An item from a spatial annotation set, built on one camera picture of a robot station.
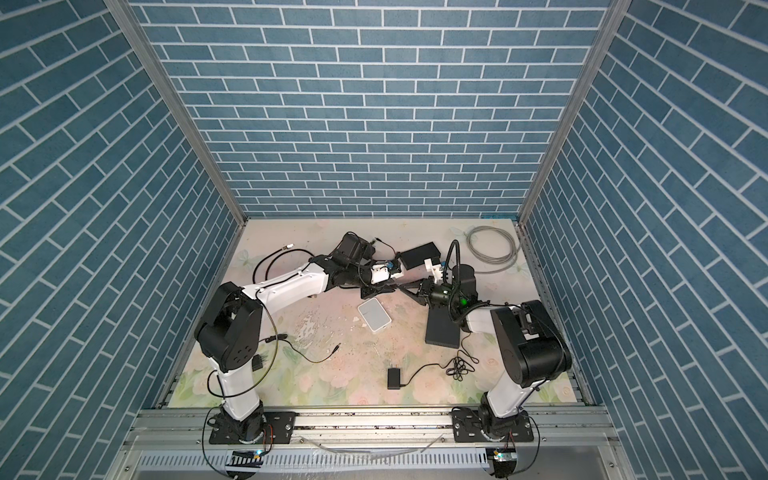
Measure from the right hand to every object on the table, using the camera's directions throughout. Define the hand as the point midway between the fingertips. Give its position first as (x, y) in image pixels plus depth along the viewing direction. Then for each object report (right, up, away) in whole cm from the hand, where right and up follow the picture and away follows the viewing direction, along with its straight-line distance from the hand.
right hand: (399, 287), depth 85 cm
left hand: (-2, +1, +4) cm, 5 cm away
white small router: (-8, -10, +8) cm, 15 cm away
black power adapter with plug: (+17, -22, -1) cm, 28 cm away
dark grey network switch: (+12, -13, +4) cm, 18 cm away
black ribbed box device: (+6, +8, +24) cm, 26 cm away
